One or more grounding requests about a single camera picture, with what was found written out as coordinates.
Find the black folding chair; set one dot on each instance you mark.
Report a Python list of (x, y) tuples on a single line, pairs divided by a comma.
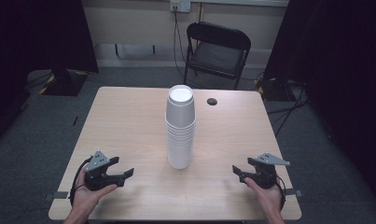
[(218, 56)]

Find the person's left hand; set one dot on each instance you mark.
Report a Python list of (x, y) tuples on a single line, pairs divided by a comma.
[(84, 200)]

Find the black curtain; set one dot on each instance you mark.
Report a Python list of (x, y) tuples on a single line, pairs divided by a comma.
[(341, 77), (27, 46)]

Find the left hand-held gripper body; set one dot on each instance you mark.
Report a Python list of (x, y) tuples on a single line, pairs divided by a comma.
[(97, 179)]

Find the white wall socket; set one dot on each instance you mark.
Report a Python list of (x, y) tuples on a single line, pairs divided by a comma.
[(180, 5)]

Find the stack of white paper cups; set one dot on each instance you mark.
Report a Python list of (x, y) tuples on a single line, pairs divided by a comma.
[(180, 130)]

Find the black stand base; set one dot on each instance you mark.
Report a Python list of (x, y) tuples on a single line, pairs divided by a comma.
[(62, 82)]

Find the black round table grommet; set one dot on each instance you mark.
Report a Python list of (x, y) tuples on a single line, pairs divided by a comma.
[(212, 101)]

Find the grey tape strip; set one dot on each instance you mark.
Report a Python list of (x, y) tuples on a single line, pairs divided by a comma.
[(294, 192), (56, 195)]

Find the person's right hand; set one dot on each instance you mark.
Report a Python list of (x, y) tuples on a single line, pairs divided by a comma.
[(269, 199)]

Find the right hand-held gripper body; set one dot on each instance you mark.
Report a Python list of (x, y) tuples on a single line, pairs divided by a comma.
[(265, 177)]

